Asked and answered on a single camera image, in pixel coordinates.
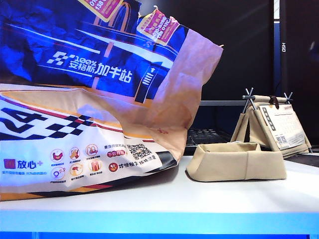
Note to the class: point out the black computer monitor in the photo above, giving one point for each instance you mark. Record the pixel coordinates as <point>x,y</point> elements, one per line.
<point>236,62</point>

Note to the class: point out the beige fabric calendar stand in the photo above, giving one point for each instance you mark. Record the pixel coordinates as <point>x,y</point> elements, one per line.
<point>259,128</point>

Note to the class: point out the black keyboard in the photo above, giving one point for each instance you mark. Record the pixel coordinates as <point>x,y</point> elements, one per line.
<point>209,137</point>

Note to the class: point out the dark monitor with HSO label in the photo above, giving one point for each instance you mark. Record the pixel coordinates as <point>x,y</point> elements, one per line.
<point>283,62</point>

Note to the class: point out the beige fabric tray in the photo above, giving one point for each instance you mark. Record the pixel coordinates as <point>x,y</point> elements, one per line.
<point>224,164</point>

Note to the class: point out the printed brown paper bag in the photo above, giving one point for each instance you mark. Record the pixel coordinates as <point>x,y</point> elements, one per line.
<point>74,62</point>

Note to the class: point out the black mouse pad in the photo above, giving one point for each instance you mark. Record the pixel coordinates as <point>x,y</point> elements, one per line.
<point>306,159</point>

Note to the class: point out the desk calendar cards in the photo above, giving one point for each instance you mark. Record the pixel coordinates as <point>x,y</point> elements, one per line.
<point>285,122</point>

